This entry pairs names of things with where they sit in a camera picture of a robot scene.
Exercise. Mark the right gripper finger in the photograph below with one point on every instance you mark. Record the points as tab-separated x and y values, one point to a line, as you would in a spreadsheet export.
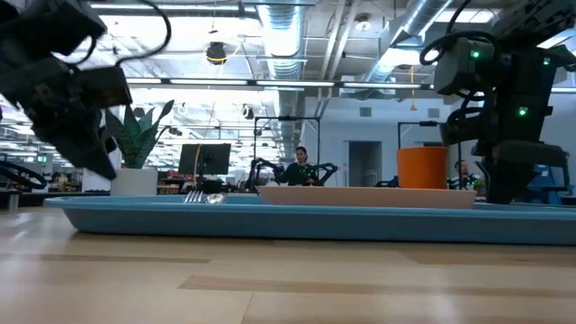
510	184

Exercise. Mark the orange cup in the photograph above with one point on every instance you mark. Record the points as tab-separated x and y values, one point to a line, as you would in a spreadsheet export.
423	167

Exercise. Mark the orange plate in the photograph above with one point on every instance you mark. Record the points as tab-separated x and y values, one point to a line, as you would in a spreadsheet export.
366	198

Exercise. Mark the blue plastic tray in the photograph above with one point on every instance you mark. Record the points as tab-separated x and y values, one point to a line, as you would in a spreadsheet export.
288	222

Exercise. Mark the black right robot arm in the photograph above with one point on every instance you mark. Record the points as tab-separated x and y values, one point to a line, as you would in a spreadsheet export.
535	20

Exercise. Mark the green snake plant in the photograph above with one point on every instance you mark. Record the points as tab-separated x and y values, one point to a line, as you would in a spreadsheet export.
137	139

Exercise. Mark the blue storage crate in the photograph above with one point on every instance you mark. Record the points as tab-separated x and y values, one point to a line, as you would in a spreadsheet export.
546	177

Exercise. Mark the white plant pot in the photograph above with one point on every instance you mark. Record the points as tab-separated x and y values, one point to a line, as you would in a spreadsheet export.
133	185

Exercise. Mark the person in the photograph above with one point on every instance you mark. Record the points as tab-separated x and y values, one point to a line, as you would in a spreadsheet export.
463	173
299	173

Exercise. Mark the green exit sign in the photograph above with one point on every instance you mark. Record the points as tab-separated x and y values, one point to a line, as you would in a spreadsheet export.
42	159

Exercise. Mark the black computer monitor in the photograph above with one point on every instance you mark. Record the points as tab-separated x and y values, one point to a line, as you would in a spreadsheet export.
211	158

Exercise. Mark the ceiling light strip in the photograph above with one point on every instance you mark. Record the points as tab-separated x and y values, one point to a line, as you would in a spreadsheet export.
207	81

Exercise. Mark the black hanging ceiling dome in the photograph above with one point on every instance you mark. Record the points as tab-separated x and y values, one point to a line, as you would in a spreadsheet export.
216	53

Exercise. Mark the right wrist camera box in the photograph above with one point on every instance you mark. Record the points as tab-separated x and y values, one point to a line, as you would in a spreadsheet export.
463	65

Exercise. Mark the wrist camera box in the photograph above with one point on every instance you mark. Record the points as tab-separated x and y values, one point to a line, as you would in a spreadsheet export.
463	65
49	24

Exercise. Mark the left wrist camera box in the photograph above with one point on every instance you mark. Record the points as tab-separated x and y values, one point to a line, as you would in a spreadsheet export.
49	24

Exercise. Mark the silver ceiling duct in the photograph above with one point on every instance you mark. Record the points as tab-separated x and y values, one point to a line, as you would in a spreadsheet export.
418	22
281	31

